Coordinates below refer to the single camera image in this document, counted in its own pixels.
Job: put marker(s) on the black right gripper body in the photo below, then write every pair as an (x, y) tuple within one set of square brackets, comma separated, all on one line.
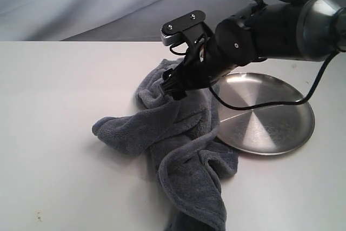
[(231, 46)]

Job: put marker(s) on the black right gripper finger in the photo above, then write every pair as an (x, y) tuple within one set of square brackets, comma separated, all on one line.
[(167, 75), (176, 89)]

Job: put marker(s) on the grey fleece towel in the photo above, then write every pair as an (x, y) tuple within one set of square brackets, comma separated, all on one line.
[(180, 137)]

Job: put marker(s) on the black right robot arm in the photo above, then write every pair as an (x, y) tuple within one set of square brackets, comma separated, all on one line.
[(310, 31)]

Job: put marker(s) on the round steel plate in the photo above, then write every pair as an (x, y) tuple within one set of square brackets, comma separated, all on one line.
[(273, 130)]

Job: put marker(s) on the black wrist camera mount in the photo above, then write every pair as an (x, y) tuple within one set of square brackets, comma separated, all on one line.
[(187, 29)]

